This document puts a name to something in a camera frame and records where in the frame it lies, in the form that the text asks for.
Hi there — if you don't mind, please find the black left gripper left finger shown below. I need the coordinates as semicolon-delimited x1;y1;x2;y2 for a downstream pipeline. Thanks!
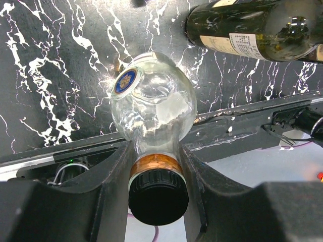
1;142;135;241

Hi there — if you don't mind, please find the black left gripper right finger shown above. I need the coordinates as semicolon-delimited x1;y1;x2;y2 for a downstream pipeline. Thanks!
180;146;322;241

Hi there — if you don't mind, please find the clear round glass bottle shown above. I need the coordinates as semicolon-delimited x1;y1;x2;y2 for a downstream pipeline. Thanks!
111;52;197;226

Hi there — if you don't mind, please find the dark green wine bottle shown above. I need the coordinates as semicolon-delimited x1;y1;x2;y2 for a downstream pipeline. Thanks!
186;1;322;62

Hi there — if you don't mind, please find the dark wine bottle open neck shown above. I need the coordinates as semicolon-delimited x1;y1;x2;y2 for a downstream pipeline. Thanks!
299;44;323;64

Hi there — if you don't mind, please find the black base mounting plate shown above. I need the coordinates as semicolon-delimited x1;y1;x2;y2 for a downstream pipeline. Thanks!
1;90;322;181

